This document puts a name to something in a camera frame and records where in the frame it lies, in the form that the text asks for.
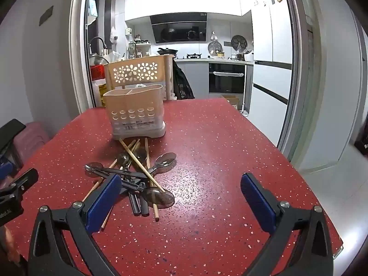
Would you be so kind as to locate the gas stove burner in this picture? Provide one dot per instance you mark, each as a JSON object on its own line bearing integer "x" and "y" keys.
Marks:
{"x": 193, "y": 55}

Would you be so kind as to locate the light round steamer rack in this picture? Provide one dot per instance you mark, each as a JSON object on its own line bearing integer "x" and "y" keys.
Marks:
{"x": 215, "y": 48}

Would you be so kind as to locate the white refrigerator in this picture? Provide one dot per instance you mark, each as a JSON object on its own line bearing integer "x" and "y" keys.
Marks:
{"x": 270, "y": 63}

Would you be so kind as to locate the white spice shelf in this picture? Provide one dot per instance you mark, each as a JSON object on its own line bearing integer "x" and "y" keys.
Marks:
{"x": 139, "y": 47}

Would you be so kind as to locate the dark wall switch panel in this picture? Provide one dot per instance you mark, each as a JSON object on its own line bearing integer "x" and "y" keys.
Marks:
{"x": 46, "y": 15}

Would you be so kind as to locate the black bag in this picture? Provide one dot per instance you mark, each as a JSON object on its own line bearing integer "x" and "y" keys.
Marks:
{"x": 182, "y": 83}

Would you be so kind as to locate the black kitchen faucet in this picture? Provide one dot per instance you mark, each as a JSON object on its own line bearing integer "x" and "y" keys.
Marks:
{"x": 97, "y": 38}

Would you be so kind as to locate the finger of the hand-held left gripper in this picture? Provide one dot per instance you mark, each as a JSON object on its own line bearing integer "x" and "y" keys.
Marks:
{"x": 5, "y": 169}
{"x": 27, "y": 178}

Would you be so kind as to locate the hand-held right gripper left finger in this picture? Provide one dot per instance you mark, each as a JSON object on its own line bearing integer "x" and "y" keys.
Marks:
{"x": 105, "y": 198}

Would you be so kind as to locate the yellow oil bottle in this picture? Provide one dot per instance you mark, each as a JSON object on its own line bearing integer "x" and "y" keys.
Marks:
{"x": 104, "y": 95}

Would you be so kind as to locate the cardboard box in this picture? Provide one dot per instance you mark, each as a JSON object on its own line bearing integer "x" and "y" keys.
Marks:
{"x": 231, "y": 102}

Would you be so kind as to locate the pink stool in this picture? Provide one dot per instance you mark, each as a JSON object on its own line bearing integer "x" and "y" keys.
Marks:
{"x": 31, "y": 143}

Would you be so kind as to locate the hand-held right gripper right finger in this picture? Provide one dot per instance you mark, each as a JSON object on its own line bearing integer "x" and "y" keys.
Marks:
{"x": 257, "y": 201}

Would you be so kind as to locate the white hanging plastic bag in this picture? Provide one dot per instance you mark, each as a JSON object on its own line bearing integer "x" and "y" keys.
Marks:
{"x": 113, "y": 36}

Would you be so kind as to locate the person's left hand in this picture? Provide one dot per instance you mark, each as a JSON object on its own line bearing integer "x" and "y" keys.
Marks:
{"x": 8, "y": 241}

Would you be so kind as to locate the white mop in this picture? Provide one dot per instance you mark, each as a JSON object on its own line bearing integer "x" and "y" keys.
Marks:
{"x": 245, "y": 92}

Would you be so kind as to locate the metal bowl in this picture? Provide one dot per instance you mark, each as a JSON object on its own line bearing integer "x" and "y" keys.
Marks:
{"x": 98, "y": 59}

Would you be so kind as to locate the built-in black oven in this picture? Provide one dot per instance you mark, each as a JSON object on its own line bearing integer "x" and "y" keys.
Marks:
{"x": 227, "y": 80}

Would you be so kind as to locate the blue hanging cloth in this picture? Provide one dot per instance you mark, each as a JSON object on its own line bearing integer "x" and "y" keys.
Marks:
{"x": 93, "y": 5}

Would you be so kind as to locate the beige plastic utensil holder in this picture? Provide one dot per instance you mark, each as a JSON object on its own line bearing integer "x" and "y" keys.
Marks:
{"x": 135, "y": 112}

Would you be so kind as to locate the beige chair flower cutouts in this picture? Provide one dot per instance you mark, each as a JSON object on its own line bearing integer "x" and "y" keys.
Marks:
{"x": 135, "y": 72}

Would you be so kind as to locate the dark round steamer rack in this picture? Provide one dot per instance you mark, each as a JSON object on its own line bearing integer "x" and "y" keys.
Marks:
{"x": 239, "y": 41}

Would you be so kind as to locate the red plastic basket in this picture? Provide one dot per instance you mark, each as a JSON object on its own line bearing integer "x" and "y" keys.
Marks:
{"x": 97, "y": 72}

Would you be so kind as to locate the black wok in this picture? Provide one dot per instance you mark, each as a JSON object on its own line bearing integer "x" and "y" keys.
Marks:
{"x": 167, "y": 51}

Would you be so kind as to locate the black range hood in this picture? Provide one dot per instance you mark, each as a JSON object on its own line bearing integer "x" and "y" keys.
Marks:
{"x": 178, "y": 30}

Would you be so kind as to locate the wooden chopstick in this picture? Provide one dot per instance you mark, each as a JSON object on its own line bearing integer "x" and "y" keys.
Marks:
{"x": 104, "y": 224}
{"x": 138, "y": 162}
{"x": 155, "y": 212}
{"x": 92, "y": 191}

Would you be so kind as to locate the white rice cooker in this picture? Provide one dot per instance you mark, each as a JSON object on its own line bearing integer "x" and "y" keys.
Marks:
{"x": 249, "y": 57}

